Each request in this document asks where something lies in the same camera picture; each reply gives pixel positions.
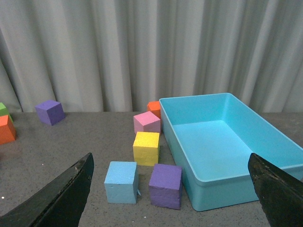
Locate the orange foam cube centre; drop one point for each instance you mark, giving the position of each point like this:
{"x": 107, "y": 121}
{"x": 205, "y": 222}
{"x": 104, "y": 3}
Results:
{"x": 7, "y": 130}

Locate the purple foam cube far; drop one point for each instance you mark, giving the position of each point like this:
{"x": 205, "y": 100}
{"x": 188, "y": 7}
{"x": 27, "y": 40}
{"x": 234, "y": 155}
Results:
{"x": 50, "y": 112}

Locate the white pleated curtain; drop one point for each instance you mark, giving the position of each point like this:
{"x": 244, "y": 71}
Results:
{"x": 117, "y": 55}

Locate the yellow foam cube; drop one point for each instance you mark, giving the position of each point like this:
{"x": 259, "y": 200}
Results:
{"x": 146, "y": 148}

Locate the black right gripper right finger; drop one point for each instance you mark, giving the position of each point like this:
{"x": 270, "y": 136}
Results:
{"x": 279, "y": 193}

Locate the purple foam cube near bin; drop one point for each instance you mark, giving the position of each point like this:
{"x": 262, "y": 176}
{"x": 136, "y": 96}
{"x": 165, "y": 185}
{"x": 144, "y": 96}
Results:
{"x": 165, "y": 186}

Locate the light blue foam cube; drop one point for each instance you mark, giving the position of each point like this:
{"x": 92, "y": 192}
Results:
{"x": 121, "y": 182}

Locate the light blue plastic bin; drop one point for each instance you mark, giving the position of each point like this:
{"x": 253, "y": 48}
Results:
{"x": 212, "y": 137}

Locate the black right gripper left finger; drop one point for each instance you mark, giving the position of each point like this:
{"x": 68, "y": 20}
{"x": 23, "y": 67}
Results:
{"x": 60, "y": 203}

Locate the orange foam cube behind pink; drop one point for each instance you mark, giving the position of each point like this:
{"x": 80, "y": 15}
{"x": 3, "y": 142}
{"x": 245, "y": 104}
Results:
{"x": 154, "y": 107}

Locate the green foam cube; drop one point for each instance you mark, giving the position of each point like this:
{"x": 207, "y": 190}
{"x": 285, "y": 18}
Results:
{"x": 4, "y": 111}

